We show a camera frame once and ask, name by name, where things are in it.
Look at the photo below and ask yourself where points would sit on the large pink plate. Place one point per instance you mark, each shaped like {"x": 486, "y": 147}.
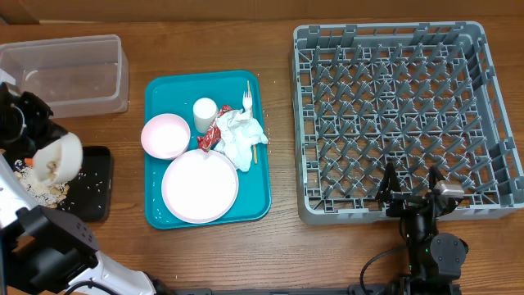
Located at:
{"x": 199, "y": 187}

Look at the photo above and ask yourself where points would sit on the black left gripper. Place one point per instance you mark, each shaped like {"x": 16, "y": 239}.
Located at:
{"x": 45, "y": 129}

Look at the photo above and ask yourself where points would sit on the pile of rice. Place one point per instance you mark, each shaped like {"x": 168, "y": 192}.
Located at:
{"x": 37, "y": 186}

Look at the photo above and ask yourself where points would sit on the black food waste tray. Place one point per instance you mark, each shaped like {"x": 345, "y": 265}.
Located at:
{"x": 87, "y": 195}

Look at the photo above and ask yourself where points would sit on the clear plastic bin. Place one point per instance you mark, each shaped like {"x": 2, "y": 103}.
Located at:
{"x": 81, "y": 76}

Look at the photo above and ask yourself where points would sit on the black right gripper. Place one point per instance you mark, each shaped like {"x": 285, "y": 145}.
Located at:
{"x": 404, "y": 201}

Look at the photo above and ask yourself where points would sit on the pink bowl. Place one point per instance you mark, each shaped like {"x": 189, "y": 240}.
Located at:
{"x": 165, "y": 136}

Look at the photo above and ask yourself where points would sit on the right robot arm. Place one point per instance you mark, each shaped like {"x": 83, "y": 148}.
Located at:
{"x": 435, "y": 259}

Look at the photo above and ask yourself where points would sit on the teal plastic tray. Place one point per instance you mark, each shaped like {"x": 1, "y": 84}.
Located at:
{"x": 176, "y": 94}

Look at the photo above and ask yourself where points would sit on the wooden chopstick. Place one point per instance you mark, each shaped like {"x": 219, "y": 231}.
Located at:
{"x": 255, "y": 152}

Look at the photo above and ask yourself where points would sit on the white bowl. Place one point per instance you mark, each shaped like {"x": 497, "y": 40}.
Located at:
{"x": 60, "y": 161}

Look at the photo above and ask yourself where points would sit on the grey dishwasher rack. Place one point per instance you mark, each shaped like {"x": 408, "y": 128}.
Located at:
{"x": 417, "y": 95}

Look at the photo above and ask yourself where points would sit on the red snack wrapper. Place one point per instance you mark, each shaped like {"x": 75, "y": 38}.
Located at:
{"x": 213, "y": 134}

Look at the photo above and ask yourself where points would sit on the white plastic cup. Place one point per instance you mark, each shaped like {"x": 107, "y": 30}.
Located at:
{"x": 204, "y": 112}

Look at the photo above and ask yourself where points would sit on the white napkin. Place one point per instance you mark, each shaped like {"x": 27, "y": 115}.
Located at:
{"x": 239, "y": 131}

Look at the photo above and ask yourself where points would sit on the pile of peanuts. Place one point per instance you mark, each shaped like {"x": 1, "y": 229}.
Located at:
{"x": 61, "y": 192}

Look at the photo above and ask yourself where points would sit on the white plastic fork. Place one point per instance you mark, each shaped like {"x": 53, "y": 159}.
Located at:
{"x": 247, "y": 101}

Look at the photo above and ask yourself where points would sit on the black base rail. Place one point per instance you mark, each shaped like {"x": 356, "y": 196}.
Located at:
{"x": 350, "y": 290}

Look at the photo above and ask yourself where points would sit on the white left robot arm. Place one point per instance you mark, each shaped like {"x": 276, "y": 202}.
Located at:
{"x": 45, "y": 249}

